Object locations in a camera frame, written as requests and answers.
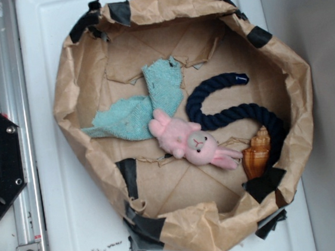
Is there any light blue terry cloth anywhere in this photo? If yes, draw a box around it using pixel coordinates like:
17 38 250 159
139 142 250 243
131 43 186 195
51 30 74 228
82 56 184 141

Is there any pink plush bunny toy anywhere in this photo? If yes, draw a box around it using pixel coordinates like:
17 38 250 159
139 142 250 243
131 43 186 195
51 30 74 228
148 109 243 170

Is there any brown paper bag tray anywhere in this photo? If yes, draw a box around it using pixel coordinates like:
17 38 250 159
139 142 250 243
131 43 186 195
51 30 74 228
54 0 314 251

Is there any orange brown conch shell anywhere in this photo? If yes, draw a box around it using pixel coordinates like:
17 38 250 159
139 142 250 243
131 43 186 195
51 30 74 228
242 126 271 180

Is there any navy blue twisted rope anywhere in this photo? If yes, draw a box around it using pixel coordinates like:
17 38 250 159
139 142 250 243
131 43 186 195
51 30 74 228
182 67 289 178

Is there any aluminium extrusion rail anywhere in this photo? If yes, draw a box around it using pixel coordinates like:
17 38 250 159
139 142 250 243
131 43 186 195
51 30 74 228
0 0 49 251

